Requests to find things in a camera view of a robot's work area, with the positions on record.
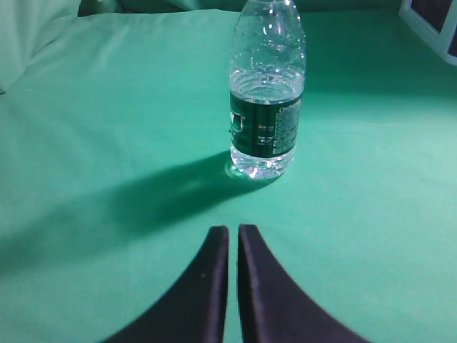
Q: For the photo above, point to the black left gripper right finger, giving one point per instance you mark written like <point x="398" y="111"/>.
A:
<point x="272" y="307"/>

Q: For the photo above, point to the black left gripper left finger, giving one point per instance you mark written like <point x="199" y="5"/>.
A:
<point x="194" y="308"/>

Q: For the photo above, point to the clear plastic water bottle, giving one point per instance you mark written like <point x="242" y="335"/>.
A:
<point x="267" y="74"/>

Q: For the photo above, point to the green table cloth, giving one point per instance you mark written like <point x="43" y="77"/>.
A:
<point x="115" y="162"/>

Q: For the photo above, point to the green backdrop cloth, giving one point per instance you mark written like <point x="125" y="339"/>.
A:
<point x="28" y="26"/>

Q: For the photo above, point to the white drawer cabinet frame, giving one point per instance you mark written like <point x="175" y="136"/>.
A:
<point x="434" y="22"/>

